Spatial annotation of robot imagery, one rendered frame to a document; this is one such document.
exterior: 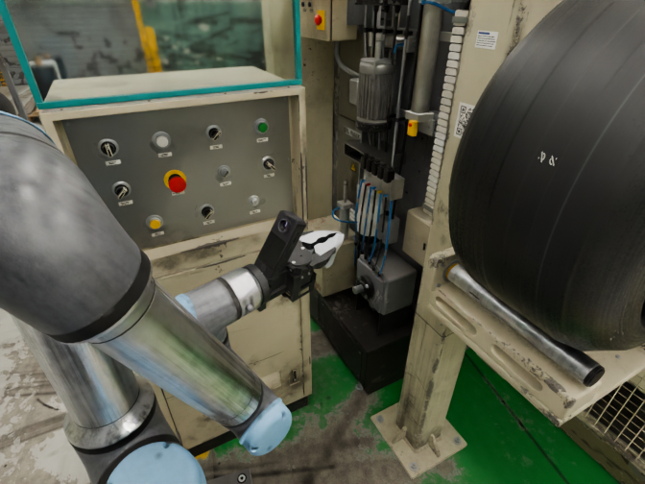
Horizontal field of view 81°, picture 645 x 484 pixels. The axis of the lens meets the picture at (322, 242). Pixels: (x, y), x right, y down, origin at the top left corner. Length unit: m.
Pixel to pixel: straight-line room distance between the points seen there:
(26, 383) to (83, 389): 1.68
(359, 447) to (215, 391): 1.23
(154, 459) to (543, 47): 0.75
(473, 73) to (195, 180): 0.68
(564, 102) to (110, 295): 0.54
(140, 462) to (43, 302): 0.33
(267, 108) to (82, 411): 0.74
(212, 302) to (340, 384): 1.28
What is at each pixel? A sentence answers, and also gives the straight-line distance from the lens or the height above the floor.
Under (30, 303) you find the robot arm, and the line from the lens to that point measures 0.33.
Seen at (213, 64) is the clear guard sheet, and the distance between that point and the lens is 0.94.
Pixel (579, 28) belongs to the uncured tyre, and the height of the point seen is 1.42.
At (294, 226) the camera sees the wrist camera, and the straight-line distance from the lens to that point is 0.60.
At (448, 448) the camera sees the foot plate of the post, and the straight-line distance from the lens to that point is 1.70.
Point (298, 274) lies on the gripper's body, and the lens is 0.66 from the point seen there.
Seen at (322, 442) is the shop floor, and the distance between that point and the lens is 1.66.
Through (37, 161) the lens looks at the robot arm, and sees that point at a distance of 0.34.
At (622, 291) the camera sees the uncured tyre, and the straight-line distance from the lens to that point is 0.61.
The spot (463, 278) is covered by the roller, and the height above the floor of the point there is 0.91.
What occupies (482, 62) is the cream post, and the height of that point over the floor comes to 1.34.
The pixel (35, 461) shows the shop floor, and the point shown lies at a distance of 1.95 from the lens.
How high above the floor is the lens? 1.45
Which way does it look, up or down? 33 degrees down
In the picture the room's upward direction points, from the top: straight up
